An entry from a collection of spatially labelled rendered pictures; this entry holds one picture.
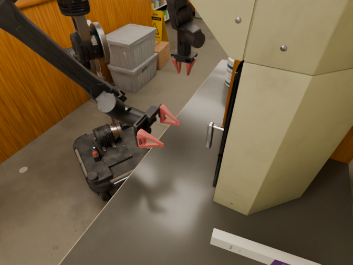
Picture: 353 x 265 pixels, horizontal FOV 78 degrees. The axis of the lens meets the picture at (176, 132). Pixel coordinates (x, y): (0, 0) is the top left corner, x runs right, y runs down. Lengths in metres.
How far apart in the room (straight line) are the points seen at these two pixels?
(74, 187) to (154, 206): 1.39
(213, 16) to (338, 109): 0.31
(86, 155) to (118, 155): 0.27
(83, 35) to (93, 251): 0.93
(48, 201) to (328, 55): 1.99
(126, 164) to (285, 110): 1.45
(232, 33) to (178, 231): 0.53
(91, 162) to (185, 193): 1.21
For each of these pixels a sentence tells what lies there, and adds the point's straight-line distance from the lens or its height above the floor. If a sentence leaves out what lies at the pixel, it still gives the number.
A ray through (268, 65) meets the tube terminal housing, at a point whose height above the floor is 1.41.
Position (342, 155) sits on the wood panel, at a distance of 1.02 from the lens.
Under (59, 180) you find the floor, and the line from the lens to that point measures 2.17.
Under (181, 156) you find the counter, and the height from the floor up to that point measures 0.94.
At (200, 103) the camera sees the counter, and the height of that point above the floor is 0.94.
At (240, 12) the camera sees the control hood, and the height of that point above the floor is 1.49.
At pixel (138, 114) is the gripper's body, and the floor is 1.17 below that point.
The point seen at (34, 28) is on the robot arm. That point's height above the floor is 1.42.
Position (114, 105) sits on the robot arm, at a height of 1.23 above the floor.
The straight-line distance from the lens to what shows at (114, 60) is 2.89.
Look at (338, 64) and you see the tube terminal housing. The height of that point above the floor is 1.42.
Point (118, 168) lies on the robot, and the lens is 1.75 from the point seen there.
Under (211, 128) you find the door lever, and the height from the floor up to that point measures 1.20.
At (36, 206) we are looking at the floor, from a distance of 2.10.
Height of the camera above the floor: 1.58
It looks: 43 degrees down
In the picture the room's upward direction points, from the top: straight up
